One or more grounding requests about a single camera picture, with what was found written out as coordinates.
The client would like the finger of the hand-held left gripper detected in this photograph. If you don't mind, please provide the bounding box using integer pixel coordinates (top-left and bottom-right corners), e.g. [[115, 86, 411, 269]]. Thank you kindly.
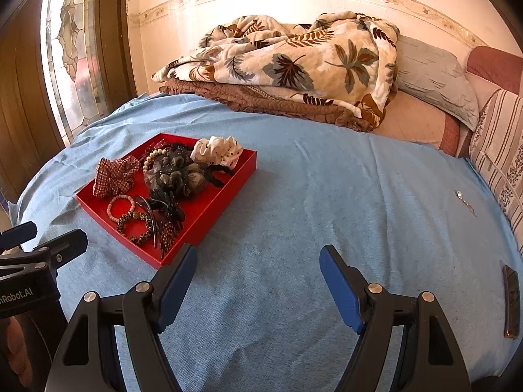
[[0, 221, 38, 251], [0, 229, 89, 271]]

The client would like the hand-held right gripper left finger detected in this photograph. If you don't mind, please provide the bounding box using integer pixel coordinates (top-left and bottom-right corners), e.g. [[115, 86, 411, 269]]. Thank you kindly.
[[44, 244, 198, 392]]

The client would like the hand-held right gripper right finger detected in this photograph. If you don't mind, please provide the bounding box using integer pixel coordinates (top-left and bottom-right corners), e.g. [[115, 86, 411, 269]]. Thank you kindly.
[[319, 245, 472, 392]]

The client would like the leopard print bracelet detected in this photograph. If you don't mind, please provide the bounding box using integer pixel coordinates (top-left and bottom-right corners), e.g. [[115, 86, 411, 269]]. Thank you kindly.
[[123, 216, 158, 248]]

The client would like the pale pink bead bracelet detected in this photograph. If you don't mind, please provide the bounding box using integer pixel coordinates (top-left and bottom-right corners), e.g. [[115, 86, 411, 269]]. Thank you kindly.
[[107, 195, 135, 223]]

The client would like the red jewelry box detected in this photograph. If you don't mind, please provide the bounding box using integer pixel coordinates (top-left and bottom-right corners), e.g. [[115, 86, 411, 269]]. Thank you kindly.
[[75, 132, 258, 270]]

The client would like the person's left hand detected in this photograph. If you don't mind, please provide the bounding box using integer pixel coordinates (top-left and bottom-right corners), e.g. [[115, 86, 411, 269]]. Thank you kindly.
[[0, 318, 34, 385]]

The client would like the brown rhinestone hair clip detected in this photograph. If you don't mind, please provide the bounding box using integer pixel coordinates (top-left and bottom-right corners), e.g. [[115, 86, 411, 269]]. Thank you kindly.
[[157, 217, 184, 259]]

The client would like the dark translucent banana clip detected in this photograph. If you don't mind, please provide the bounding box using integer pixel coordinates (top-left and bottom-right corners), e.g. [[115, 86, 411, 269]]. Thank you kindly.
[[137, 196, 161, 250]]

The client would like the light blue bed sheet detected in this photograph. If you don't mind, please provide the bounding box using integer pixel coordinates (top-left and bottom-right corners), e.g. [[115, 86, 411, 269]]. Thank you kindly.
[[8, 92, 523, 392]]

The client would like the red checkered scrunchie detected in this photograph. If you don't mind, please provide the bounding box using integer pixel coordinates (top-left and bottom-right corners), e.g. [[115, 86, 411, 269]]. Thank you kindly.
[[92, 157, 142, 199]]

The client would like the grey tulle scrunchie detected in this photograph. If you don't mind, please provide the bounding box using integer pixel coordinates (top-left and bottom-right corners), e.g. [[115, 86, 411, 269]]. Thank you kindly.
[[143, 149, 215, 201]]

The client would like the brown wooden panel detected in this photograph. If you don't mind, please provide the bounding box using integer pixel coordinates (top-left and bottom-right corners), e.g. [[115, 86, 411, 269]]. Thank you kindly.
[[0, 6, 66, 203]]

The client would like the white polka dot scrunchie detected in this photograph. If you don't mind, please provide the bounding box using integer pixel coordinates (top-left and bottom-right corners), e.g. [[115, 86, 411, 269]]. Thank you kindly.
[[190, 136, 243, 170]]

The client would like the red beaded hair accessory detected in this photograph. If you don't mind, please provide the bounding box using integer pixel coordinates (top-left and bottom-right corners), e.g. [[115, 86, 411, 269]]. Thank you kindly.
[[141, 138, 174, 162]]

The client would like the silver hair pin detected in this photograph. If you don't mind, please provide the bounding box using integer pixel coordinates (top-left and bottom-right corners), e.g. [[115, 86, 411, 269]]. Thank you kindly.
[[454, 190, 477, 217]]

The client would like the brown hair barrette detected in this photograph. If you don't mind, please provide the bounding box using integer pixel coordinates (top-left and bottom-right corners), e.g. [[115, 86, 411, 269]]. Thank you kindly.
[[502, 265, 521, 339]]

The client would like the stained glass window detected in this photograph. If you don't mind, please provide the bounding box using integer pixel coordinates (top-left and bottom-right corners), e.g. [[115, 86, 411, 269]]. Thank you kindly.
[[40, 0, 108, 147]]

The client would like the brown ruffled blanket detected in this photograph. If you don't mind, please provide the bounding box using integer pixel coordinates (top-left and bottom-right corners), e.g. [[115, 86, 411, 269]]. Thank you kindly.
[[159, 79, 368, 132]]

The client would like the striped floral pillow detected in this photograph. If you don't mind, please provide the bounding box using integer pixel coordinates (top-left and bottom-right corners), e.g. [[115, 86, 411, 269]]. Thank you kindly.
[[468, 89, 523, 256]]

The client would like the grey pillow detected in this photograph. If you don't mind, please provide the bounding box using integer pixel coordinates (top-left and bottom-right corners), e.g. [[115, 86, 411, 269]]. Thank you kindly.
[[394, 33, 480, 131]]

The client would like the leaf print blanket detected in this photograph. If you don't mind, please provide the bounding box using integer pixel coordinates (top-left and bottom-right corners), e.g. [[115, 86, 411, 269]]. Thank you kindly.
[[151, 10, 401, 131]]

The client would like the pink cushion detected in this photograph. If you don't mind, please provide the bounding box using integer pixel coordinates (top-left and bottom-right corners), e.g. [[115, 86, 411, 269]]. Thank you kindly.
[[466, 46, 523, 91]]

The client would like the gold bead bracelet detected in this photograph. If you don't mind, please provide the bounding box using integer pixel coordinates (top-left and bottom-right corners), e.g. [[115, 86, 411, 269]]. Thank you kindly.
[[116, 210, 150, 231]]

